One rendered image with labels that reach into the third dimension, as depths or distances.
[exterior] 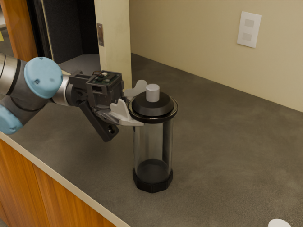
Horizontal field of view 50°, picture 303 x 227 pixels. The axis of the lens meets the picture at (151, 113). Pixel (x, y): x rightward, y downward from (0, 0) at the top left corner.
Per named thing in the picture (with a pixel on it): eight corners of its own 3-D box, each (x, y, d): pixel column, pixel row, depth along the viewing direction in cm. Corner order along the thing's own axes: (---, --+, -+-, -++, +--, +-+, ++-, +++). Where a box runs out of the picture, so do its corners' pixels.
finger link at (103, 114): (113, 122, 67) (90, 107, 73) (114, 128, 68) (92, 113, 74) (130, 113, 70) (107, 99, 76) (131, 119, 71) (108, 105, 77)
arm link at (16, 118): (-6, 97, 65) (30, 70, 72) (-20, 118, 73) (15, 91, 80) (24, 124, 66) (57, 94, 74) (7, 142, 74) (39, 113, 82)
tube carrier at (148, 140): (180, 167, 84) (184, 97, 72) (164, 197, 76) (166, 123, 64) (142, 156, 88) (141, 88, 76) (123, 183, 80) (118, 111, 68)
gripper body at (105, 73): (107, 87, 68) (61, 79, 72) (112, 121, 72) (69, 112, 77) (125, 72, 73) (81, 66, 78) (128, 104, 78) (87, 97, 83)
